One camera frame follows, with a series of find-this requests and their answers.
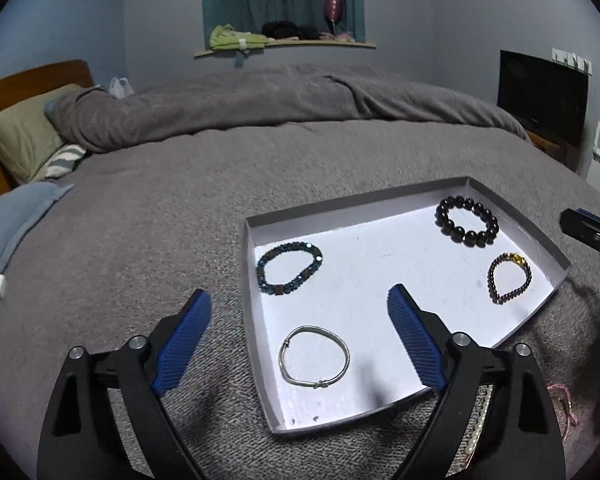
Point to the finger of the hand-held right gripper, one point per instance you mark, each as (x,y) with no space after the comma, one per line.
(592,232)

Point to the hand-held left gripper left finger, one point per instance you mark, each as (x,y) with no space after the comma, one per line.
(182,345)

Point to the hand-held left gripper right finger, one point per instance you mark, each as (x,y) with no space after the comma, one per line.
(415,345)

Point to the grey cardboard tray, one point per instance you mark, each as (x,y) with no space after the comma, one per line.
(370,260)

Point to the wooden television stand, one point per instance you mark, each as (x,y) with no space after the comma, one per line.
(550,147)

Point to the silver bangle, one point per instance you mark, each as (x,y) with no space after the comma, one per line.
(322,385)

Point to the grey knit bed blanket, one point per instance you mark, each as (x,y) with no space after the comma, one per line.
(180,210)

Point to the black television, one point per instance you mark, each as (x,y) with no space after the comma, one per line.
(540,90)

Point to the light blue cloth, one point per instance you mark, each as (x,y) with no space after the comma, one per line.
(15,220)

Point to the striped pillow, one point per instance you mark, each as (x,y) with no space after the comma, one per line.
(65,157)

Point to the green pillow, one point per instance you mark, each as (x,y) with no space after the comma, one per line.
(25,135)

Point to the white plastic bag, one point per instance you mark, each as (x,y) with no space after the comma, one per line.
(121,87)

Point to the grey duvet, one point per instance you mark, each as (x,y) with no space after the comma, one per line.
(280,95)

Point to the wooden headboard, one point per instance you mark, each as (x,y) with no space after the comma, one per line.
(30,77)

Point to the green cloth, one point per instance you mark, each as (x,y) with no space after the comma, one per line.
(230,37)

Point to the wooden windowsill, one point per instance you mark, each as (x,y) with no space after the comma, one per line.
(320,46)

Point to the pink cloth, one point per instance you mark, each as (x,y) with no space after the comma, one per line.
(337,36)

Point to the black cloth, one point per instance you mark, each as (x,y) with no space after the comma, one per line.
(287,30)

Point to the pink glass ornament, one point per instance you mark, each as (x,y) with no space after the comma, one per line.
(334,7)

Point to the white wall hooks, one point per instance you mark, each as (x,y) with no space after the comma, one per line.
(572,59)

